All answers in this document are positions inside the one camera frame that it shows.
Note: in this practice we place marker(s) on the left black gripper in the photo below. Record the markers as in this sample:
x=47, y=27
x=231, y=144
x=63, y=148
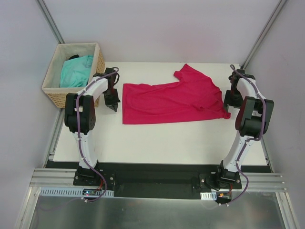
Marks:
x=112, y=102

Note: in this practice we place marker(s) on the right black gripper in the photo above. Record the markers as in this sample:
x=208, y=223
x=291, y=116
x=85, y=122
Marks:
x=231, y=101

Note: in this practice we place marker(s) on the pink t shirt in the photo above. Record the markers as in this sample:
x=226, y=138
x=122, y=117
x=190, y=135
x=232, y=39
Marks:
x=193, y=97

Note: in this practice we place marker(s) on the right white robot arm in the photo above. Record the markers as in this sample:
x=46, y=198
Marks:
x=252, y=122

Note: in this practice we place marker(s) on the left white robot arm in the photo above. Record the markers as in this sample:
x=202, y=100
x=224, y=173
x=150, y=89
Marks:
x=80, y=118

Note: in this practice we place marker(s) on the teal t shirt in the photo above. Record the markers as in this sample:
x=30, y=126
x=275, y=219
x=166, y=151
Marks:
x=76, y=72

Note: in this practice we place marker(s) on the black garment in basket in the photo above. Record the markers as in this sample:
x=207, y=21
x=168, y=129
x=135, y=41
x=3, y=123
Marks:
x=74, y=57

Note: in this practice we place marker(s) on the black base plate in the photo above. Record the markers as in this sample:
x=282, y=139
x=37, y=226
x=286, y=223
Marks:
x=136, y=180

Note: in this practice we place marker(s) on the front aluminium rail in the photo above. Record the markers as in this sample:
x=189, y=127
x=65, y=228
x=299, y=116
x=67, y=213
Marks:
x=56, y=177

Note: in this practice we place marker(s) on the right aluminium frame post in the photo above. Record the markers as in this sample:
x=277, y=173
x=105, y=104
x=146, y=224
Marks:
x=263, y=34

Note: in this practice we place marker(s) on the aluminium frame post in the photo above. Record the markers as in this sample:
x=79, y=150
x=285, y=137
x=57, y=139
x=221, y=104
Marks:
x=263, y=34
x=50, y=21

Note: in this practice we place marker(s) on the left white cable duct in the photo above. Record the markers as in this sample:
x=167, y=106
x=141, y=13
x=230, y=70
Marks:
x=70, y=192

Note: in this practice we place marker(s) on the white cable duct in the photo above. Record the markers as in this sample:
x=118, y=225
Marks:
x=208, y=196
x=70, y=192

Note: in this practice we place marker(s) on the right white cable duct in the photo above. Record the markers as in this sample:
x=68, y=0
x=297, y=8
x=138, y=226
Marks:
x=208, y=196

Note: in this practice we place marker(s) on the left aluminium frame post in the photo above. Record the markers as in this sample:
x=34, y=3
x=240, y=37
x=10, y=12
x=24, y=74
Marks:
x=50, y=21

